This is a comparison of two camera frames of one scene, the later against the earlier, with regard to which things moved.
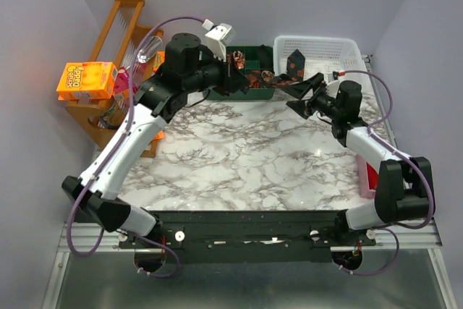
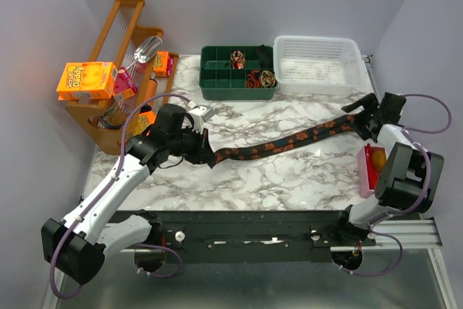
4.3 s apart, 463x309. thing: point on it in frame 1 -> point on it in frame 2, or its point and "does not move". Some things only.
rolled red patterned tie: x=239 y=59 does not move
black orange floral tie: x=296 y=66 -> x=330 y=127
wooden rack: x=119 y=42 does not move
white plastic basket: x=337 y=58 does not move
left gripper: x=233 y=83 -> x=204 y=153
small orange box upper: x=158 y=59 does not move
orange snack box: x=80 y=80 does not move
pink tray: x=367 y=178 does not move
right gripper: x=299 y=90 -> x=369 y=103
